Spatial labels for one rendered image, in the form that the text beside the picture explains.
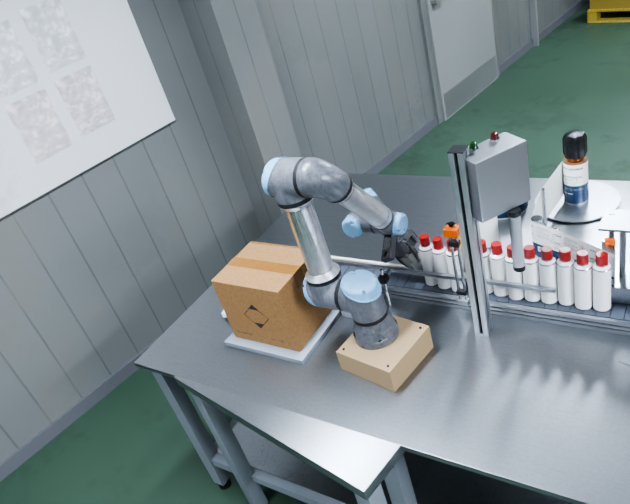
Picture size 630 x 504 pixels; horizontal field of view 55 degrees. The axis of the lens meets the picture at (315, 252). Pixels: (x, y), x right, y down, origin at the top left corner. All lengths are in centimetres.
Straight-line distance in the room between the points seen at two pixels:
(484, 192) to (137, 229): 236
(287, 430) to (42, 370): 195
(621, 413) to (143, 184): 270
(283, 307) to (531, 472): 89
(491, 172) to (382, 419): 78
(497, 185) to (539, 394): 61
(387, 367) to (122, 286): 212
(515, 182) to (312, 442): 95
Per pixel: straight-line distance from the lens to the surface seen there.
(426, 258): 213
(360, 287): 184
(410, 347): 193
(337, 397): 197
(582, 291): 201
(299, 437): 190
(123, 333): 375
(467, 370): 196
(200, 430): 271
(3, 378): 354
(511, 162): 174
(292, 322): 206
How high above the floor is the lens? 223
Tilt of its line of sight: 32 degrees down
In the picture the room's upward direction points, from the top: 17 degrees counter-clockwise
